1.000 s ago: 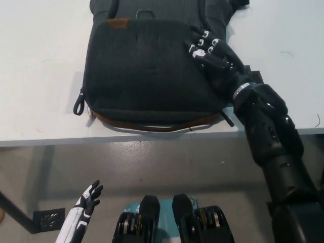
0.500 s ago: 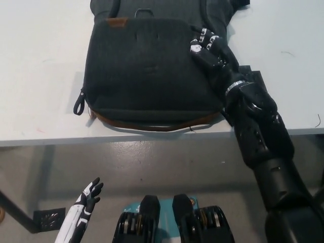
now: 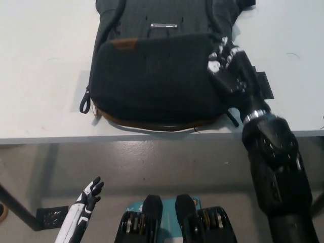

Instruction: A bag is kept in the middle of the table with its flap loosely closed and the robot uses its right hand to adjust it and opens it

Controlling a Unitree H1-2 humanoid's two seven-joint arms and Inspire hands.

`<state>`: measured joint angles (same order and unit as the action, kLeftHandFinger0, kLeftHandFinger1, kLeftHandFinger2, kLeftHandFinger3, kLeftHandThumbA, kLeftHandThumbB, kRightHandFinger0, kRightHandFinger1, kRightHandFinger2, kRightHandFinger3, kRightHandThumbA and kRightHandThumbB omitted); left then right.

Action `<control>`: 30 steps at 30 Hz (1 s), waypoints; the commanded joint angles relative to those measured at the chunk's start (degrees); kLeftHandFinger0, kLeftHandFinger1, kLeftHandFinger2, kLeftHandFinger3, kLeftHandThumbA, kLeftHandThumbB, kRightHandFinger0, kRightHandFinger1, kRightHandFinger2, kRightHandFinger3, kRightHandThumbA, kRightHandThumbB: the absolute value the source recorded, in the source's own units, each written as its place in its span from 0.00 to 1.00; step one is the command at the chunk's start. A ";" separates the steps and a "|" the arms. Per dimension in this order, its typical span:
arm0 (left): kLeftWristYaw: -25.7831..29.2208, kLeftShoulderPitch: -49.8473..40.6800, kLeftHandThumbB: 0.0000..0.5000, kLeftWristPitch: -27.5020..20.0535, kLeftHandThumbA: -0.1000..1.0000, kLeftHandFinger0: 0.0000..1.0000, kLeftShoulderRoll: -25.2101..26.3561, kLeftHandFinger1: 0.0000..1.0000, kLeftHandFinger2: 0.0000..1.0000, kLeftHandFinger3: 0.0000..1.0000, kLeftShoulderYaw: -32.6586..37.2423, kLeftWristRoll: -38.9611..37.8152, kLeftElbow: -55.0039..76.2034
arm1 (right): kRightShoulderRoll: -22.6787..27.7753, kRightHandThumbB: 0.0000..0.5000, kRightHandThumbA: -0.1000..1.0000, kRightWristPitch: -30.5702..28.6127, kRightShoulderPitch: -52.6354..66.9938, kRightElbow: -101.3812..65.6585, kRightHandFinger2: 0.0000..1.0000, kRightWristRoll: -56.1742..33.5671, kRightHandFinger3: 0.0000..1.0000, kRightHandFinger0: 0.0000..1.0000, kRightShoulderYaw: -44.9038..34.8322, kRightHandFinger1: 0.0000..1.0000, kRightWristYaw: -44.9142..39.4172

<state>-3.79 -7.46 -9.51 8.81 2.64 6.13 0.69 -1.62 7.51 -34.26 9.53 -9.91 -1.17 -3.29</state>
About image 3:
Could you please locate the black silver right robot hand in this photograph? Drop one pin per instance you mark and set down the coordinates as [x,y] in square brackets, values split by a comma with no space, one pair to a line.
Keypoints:
[233,78]

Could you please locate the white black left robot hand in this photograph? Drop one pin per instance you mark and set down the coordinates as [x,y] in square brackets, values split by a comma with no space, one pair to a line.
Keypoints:
[74,217]

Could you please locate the dark grey backpack brown trim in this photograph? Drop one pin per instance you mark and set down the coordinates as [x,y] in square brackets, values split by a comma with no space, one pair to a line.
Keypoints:
[157,83]

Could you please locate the black perforated foot plate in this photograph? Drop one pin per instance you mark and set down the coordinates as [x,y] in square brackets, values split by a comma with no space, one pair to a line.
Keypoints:
[51,217]

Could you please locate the black tape patch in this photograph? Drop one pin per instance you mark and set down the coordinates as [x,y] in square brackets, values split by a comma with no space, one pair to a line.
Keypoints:
[265,84]

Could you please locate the black table leg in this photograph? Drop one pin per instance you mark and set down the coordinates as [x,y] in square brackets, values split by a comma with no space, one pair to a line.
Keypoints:
[17,210]
[318,202]

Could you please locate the thin curved black thread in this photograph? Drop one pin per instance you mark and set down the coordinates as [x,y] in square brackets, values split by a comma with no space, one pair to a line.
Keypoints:
[293,54]

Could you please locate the brown round object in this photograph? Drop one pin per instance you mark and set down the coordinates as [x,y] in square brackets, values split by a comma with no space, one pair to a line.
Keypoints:
[3,212]

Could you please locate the short hooked black thread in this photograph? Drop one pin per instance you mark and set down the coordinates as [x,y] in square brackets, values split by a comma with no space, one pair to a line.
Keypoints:
[322,124]

